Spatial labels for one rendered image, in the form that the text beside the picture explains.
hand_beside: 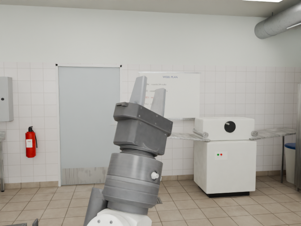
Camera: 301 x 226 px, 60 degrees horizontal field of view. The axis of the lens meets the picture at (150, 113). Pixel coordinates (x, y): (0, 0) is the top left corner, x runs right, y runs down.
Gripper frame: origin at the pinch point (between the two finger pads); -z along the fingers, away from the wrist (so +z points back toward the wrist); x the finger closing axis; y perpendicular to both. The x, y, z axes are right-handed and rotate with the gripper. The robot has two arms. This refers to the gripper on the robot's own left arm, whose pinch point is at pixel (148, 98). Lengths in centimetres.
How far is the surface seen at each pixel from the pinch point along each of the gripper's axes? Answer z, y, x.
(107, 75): -166, 323, -201
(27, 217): 70, 320, -135
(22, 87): -114, 409, -103
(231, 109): -161, 187, -393
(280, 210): 4, 90, -368
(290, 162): -83, 107, -473
